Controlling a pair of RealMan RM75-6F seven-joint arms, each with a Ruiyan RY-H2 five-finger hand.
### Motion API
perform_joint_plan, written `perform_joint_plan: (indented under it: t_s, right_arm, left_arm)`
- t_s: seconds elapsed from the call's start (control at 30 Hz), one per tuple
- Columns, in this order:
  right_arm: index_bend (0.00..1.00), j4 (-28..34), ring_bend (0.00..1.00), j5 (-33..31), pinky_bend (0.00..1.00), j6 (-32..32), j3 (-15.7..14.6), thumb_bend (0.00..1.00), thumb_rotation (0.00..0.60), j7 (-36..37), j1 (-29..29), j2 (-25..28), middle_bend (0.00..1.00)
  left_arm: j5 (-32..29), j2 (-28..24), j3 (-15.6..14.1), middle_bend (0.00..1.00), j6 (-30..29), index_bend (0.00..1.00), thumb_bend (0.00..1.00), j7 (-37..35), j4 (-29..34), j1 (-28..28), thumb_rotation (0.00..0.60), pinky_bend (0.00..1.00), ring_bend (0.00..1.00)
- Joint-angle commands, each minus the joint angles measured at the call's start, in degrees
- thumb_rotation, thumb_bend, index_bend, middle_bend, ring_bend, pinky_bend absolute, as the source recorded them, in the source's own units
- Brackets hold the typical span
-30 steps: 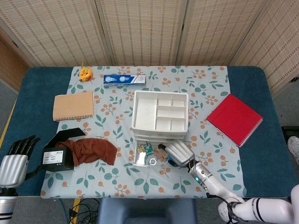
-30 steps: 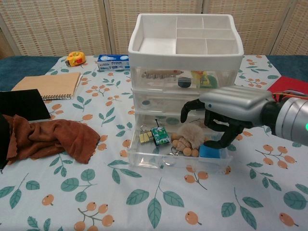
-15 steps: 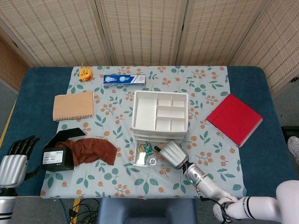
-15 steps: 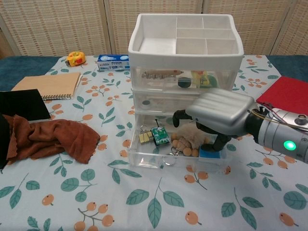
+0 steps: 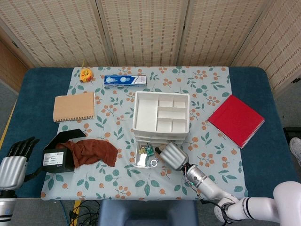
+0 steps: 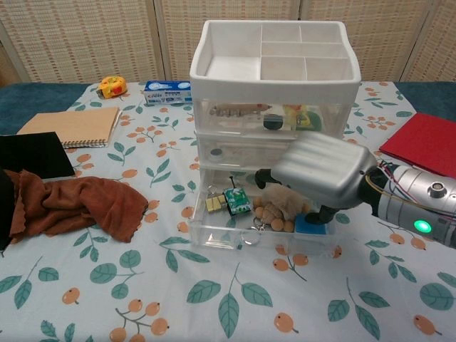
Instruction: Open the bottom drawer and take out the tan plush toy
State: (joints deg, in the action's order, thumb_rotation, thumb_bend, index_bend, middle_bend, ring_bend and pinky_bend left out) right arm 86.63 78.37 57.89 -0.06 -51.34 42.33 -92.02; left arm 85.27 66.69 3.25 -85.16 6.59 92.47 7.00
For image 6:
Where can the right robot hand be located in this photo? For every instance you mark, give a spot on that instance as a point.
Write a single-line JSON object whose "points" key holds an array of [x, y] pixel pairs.
{"points": [[324, 171]]}

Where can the clear plastic drawer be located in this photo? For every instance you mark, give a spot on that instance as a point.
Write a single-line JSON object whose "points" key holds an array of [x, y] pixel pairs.
{"points": [[221, 238]]}

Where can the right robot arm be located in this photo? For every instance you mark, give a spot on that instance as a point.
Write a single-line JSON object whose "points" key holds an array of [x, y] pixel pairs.
{"points": [[420, 203]]}

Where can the clear drawer with black cap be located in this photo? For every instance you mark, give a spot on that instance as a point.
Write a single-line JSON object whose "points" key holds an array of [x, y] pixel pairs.
{"points": [[249, 149]]}

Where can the white plastic drawer organizer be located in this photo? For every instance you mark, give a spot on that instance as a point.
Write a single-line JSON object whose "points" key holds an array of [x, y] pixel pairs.
{"points": [[270, 89]]}

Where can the clear drawer with wooden tool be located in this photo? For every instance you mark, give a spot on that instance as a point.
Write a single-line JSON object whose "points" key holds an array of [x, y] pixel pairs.
{"points": [[228, 124]]}

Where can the yellow green packet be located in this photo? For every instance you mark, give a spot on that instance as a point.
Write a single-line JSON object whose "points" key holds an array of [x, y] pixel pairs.
{"points": [[304, 117]]}

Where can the blue white sponge block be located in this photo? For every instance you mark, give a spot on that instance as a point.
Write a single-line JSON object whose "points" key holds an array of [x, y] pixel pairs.
{"points": [[310, 228]]}

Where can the black round container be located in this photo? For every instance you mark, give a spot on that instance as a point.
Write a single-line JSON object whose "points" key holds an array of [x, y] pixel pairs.
{"points": [[273, 122]]}

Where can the green circuit board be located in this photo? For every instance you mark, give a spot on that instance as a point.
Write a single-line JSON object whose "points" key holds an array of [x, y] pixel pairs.
{"points": [[237, 199]]}

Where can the red spiral notebook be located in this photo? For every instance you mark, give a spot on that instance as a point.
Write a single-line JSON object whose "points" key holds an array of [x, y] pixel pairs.
{"points": [[424, 142]]}

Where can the wooden tool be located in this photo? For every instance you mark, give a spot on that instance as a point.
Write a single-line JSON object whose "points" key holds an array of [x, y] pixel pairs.
{"points": [[238, 109]]}

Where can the small black white disc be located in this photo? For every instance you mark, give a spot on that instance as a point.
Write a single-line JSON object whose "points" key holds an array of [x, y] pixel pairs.
{"points": [[216, 152]]}

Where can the yellow binder clips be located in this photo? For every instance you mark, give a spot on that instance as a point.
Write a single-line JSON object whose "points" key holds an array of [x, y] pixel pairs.
{"points": [[216, 202]]}

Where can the floral fruit print tablecloth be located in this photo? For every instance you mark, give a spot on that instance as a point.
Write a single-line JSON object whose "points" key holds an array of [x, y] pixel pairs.
{"points": [[213, 292]]}

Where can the blue toothpaste box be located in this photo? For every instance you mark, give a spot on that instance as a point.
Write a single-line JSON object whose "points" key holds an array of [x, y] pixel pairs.
{"points": [[167, 90]]}

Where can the yellow tape measure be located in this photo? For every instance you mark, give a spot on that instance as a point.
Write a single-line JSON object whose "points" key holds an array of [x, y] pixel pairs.
{"points": [[113, 87]]}

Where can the brown cloth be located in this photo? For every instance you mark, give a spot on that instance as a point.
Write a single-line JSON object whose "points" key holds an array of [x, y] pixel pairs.
{"points": [[89, 199]]}

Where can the kraft spiral notebook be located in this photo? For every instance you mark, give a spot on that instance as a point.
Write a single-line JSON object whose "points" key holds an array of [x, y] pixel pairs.
{"points": [[78, 124]]}

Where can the woven folding screen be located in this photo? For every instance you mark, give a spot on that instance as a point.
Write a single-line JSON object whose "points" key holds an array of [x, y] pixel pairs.
{"points": [[89, 35]]}

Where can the black cardboard box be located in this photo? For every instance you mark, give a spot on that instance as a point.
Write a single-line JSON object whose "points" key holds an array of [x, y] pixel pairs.
{"points": [[32, 153]]}

